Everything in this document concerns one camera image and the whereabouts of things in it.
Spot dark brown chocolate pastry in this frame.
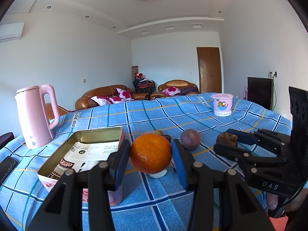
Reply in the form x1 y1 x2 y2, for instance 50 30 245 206
216 132 238 146

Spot purple round passion fruit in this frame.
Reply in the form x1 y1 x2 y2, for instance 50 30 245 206
180 129 201 150

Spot purple layered cake roll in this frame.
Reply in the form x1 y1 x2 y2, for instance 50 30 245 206
149 169 168 178

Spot large front orange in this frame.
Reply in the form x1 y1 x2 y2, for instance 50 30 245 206
130 134 172 174

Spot dark wrinkled passion fruit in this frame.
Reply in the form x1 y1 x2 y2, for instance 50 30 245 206
163 135 172 142

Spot small brown longan fruit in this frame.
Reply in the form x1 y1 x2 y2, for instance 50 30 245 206
154 130 164 136

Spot person right hand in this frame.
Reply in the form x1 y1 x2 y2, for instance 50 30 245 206
267 190 307 212

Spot black television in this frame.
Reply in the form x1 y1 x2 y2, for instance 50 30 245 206
247 77 274 110

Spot pink cartoon lidded cup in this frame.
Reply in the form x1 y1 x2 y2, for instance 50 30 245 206
211 93 233 117

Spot printed paper leaflet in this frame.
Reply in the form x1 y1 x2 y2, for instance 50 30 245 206
48 141 119 180

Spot black smartphone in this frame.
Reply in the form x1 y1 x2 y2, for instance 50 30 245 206
0 157 18 185

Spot blue plaid tablecloth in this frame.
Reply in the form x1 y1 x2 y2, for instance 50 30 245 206
1 93 291 230

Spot pink electric kettle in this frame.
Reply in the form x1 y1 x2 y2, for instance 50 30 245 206
15 84 60 149

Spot brown wooden door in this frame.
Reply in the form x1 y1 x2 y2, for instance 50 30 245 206
196 47 222 93

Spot dark round stool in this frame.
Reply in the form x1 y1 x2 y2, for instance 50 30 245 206
0 132 15 149

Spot pink rectangular tin box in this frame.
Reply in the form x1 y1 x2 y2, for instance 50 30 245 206
37 127 125 192

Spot brown leather armchair sofa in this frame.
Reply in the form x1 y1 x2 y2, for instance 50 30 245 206
150 80 200 100

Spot armchair floral pillow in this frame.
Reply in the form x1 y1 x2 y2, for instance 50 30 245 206
162 87 181 96

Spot brown leather near armchair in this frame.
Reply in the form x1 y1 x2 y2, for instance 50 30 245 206
45 103 70 121

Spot brown leather long sofa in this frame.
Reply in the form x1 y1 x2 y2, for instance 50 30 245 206
75 85 150 110

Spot white red floral pillow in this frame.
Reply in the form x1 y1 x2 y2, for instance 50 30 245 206
91 96 112 106

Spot stacked dark chairs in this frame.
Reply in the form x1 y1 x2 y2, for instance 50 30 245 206
131 66 156 94

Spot white wall air conditioner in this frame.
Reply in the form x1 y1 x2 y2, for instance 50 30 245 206
0 23 24 42

